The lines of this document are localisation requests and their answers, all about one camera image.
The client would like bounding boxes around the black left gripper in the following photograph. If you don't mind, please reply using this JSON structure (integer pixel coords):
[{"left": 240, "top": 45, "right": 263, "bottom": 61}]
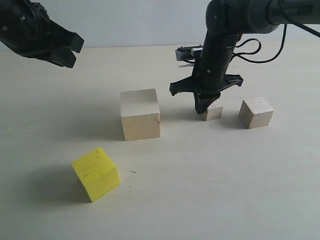
[{"left": 0, "top": 0, "right": 85, "bottom": 69}]

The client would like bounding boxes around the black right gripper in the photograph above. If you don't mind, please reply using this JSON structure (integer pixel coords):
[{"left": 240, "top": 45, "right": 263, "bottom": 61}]
[{"left": 169, "top": 53, "right": 244, "bottom": 115}]

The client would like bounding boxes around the small wooden cube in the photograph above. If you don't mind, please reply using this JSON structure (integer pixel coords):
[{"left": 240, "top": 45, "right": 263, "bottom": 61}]
[{"left": 203, "top": 106, "right": 223, "bottom": 121}]

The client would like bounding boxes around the medium wooden cube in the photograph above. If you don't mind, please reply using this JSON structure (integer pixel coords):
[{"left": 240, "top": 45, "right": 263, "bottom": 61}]
[{"left": 238, "top": 97, "right": 274, "bottom": 129}]

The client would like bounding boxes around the large wooden cube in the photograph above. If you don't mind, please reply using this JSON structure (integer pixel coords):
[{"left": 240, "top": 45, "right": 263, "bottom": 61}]
[{"left": 120, "top": 88, "right": 161, "bottom": 141}]

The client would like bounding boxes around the yellow cube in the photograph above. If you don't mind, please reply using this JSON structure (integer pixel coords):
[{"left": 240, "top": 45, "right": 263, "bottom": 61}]
[{"left": 71, "top": 146, "right": 120, "bottom": 203}]

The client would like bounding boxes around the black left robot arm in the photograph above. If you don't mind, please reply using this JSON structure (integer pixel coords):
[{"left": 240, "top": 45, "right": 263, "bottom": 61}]
[{"left": 0, "top": 0, "right": 85, "bottom": 69}]

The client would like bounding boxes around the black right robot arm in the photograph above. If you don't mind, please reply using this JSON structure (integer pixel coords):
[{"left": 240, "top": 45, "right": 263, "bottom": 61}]
[{"left": 169, "top": 0, "right": 320, "bottom": 114}]

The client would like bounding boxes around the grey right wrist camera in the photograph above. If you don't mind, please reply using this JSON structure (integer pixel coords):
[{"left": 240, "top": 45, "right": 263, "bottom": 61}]
[{"left": 175, "top": 45, "right": 203, "bottom": 62}]

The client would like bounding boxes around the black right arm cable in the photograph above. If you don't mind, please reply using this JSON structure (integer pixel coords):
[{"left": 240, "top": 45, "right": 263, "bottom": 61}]
[{"left": 231, "top": 23, "right": 320, "bottom": 64}]

